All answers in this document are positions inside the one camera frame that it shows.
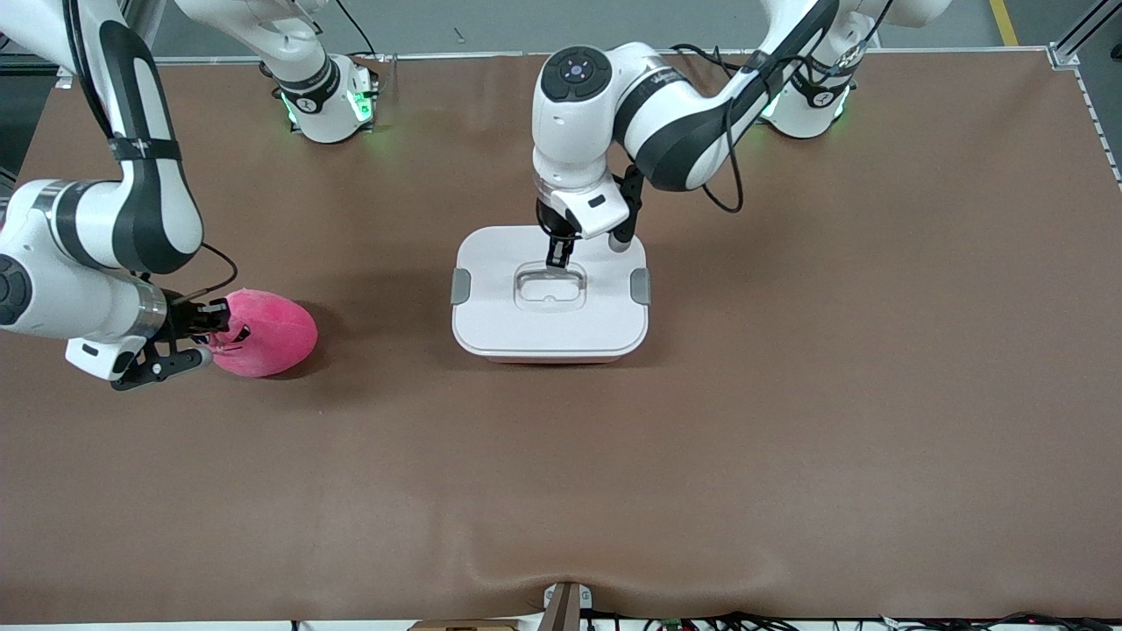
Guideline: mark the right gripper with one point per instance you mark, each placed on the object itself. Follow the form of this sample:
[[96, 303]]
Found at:
[[181, 321]]

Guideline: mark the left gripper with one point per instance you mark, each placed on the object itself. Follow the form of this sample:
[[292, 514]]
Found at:
[[553, 226]]

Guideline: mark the pink plush toy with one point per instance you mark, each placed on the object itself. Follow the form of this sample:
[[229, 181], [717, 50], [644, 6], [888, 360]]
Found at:
[[276, 337]]

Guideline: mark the white plastic box lid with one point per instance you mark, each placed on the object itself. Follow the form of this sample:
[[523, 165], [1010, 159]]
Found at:
[[491, 315]]

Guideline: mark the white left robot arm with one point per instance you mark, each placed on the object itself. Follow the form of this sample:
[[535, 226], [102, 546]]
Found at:
[[570, 131]]

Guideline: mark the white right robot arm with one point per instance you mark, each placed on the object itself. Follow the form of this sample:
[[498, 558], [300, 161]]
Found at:
[[53, 289]]

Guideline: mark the grey lid latch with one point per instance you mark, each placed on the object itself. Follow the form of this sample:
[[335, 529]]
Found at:
[[641, 287], [460, 287]]

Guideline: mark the brown table mat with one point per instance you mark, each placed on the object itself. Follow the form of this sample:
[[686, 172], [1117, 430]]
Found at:
[[789, 438]]

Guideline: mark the perforated metal side rail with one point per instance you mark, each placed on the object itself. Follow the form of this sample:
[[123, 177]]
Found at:
[[1100, 123]]

